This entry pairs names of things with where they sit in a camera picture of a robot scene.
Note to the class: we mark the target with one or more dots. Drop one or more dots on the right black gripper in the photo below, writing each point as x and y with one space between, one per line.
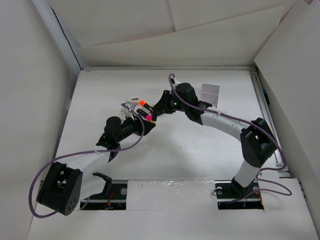
163 104

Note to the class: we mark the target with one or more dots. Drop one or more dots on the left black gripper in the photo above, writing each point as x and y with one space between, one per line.
137 124

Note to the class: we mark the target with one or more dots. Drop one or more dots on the pink highlighter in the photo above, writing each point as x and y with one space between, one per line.
144 114

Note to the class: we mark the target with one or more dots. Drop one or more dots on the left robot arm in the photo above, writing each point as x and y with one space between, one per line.
66 184

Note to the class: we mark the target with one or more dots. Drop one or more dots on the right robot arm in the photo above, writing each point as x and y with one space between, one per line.
255 137

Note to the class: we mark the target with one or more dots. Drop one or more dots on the pink white eraser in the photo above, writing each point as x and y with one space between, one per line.
134 100

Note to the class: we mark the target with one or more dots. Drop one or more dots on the orange highlighter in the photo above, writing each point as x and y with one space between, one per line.
146 106

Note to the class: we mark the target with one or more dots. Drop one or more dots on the white divided paper container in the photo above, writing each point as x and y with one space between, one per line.
210 94

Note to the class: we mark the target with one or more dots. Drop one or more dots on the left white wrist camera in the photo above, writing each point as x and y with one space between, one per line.
127 110

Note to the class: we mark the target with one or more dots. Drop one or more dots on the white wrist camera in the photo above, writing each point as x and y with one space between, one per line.
175 81
127 110

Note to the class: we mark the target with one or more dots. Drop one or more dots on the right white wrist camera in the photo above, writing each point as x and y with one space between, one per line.
175 81

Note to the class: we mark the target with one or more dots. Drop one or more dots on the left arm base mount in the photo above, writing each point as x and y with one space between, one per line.
101 192

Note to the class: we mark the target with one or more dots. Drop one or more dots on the blue object on rail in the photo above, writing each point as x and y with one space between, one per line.
266 96

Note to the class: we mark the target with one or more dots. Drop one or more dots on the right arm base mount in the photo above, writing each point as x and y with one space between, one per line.
231 197

